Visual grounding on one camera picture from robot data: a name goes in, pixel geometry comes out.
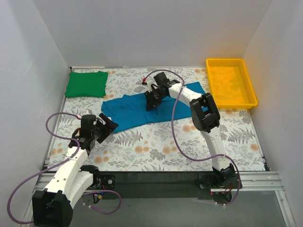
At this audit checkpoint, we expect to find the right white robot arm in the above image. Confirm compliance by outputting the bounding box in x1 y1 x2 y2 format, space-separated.
142 70 237 188

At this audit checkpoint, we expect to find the blue t shirt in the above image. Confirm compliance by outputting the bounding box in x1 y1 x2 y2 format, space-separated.
101 81 205 134

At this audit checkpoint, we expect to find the floral patterned table mat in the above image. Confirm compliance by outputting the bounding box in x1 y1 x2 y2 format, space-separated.
56 68 265 171

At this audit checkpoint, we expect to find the folded green t shirt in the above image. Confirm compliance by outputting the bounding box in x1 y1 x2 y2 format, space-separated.
65 71 108 98

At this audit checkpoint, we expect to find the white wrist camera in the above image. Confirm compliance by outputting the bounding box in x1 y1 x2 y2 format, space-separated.
142 78 158 94
85 109 95 115

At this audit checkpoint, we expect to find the yellow plastic bin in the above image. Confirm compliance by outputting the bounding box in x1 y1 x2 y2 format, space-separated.
206 58 258 109

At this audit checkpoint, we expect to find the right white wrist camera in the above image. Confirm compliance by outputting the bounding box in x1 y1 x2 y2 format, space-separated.
142 78 158 94

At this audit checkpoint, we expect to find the aluminium frame rail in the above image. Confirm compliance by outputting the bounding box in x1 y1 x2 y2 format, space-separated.
22 172 296 227

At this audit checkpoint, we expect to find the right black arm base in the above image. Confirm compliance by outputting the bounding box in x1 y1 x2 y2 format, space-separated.
195 164 242 189

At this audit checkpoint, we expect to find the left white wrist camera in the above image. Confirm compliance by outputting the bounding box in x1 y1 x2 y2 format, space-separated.
85 109 95 115

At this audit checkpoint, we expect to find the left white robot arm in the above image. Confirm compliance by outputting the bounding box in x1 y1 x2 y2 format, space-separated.
32 113 118 227

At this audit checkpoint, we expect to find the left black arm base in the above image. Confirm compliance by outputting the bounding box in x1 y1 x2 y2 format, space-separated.
80 165 116 190

